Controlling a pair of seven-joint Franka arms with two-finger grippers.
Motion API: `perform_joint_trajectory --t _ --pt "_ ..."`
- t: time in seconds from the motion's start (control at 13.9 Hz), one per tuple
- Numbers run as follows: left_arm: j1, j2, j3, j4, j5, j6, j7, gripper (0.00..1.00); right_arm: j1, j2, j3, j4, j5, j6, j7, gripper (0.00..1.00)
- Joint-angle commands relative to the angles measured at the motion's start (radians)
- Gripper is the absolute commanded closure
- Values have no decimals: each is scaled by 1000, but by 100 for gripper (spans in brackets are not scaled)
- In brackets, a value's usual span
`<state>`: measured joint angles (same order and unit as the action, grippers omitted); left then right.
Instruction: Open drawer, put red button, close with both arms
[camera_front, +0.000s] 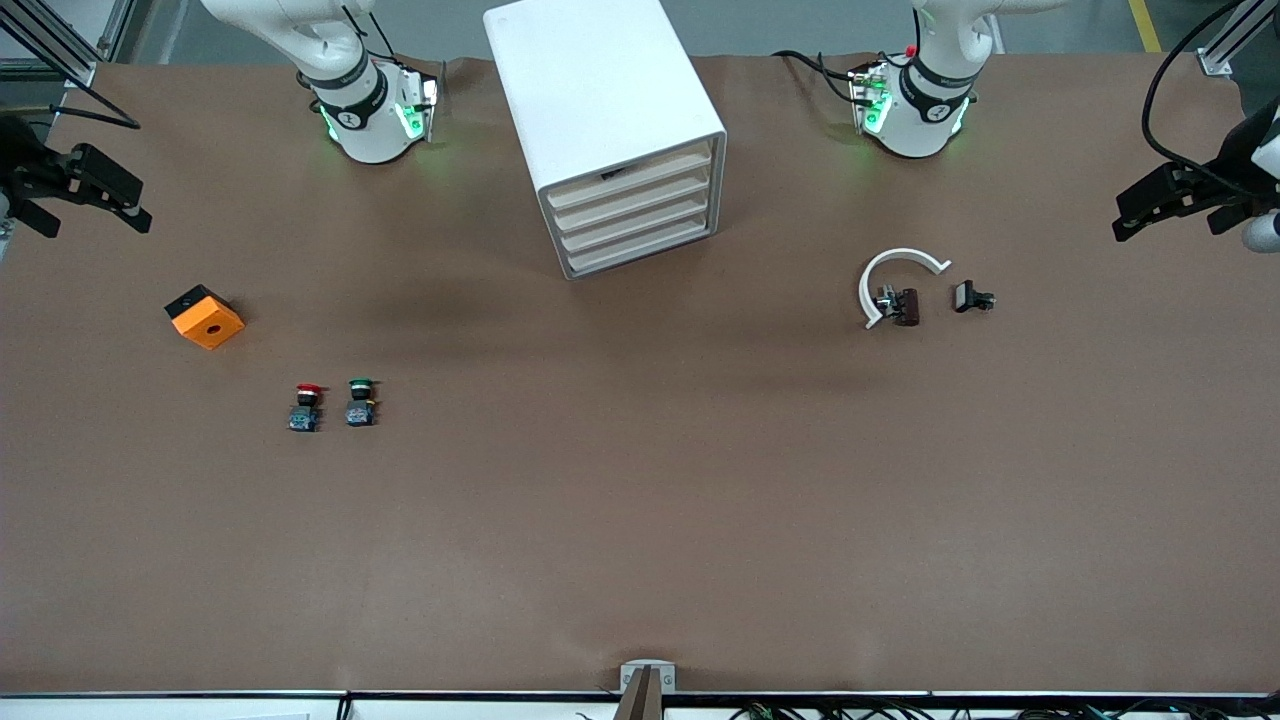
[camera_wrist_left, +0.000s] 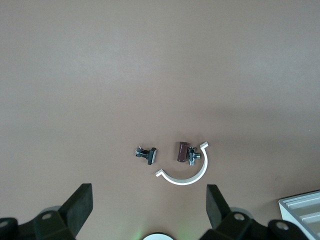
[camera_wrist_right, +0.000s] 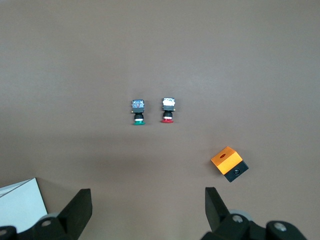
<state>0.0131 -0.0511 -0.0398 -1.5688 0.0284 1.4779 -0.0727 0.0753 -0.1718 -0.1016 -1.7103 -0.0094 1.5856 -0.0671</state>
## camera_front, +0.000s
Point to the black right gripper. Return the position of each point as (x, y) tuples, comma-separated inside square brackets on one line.
[(30, 166)]

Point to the small black clip part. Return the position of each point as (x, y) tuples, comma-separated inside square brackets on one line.
[(968, 296)]

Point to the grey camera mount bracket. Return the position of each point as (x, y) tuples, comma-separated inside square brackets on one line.
[(647, 678)]

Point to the orange and black box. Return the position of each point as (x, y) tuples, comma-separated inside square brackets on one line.
[(210, 322)]

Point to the red push button switch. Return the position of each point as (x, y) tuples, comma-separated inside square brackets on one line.
[(306, 412)]

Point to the small brown metal part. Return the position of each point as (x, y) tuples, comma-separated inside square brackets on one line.
[(906, 306)]

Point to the green push button switch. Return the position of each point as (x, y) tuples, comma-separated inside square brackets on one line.
[(360, 408)]

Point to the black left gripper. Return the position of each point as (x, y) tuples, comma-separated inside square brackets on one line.
[(1222, 180)]

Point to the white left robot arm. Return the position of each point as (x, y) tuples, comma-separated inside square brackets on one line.
[(920, 110)]

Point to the white curved plastic piece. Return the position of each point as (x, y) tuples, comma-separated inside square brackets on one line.
[(900, 255)]

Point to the aluminium frame profile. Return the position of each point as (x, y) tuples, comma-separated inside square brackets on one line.
[(50, 40), (1235, 40)]

